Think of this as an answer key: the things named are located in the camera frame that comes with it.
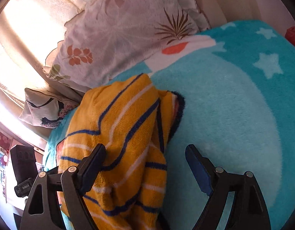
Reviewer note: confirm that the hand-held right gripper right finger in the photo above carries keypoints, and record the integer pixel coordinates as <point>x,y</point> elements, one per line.
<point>198,169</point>

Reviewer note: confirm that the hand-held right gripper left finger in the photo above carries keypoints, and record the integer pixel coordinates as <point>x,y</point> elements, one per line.
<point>92,166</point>

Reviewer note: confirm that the yellow striped sweater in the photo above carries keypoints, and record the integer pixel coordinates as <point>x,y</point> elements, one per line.
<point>128,134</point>

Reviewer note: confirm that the bird print cushion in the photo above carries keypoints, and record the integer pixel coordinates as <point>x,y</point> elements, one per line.
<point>42,110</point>

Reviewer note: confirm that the teal star blanket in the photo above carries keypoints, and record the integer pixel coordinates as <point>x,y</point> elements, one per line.
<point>233,105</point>

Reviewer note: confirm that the beige curtain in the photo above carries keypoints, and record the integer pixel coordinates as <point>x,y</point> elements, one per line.
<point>30,40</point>

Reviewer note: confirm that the white leaf print pillow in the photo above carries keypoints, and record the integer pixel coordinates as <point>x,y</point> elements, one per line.
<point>128,33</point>

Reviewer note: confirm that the red cloth item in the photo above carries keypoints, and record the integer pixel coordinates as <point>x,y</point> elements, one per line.
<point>293,36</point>

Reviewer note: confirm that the red flower wall poster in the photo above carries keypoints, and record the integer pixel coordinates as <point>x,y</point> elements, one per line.
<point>2,139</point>

